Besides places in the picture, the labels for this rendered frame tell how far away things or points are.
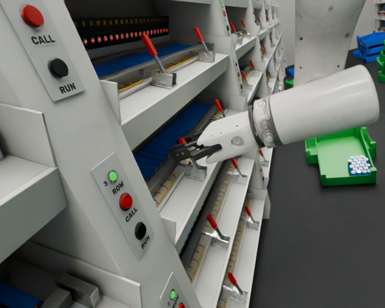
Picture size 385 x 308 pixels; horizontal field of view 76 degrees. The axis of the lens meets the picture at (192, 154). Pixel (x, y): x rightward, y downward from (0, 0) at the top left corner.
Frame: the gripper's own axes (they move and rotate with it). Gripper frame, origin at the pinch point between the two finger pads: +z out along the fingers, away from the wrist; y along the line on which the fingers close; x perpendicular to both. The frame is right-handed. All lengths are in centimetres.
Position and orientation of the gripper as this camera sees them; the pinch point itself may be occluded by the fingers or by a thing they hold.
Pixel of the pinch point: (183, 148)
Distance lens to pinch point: 49.6
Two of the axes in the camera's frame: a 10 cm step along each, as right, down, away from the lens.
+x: -4.2, -8.5, -3.2
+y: 3.3, -4.7, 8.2
